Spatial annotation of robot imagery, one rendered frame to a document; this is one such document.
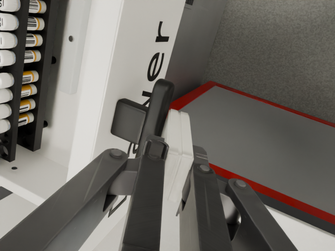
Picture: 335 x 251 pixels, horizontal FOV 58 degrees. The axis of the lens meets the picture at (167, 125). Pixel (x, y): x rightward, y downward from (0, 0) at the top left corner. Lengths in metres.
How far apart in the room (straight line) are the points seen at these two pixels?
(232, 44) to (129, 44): 0.91
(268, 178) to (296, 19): 0.70
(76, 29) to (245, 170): 0.31
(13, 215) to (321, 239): 0.35
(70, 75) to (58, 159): 0.11
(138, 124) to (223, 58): 0.92
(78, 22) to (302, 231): 0.33
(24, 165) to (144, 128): 0.19
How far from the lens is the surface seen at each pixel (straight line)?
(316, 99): 1.12
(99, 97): 0.20
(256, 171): 0.49
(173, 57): 0.68
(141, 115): 0.21
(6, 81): 0.28
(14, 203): 0.39
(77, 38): 0.30
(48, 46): 0.30
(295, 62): 1.10
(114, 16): 0.19
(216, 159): 0.47
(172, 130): 0.18
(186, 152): 0.16
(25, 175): 0.35
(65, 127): 0.35
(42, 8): 0.29
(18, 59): 0.28
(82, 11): 0.30
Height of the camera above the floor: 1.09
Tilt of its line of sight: 64 degrees down
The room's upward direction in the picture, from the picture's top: 127 degrees counter-clockwise
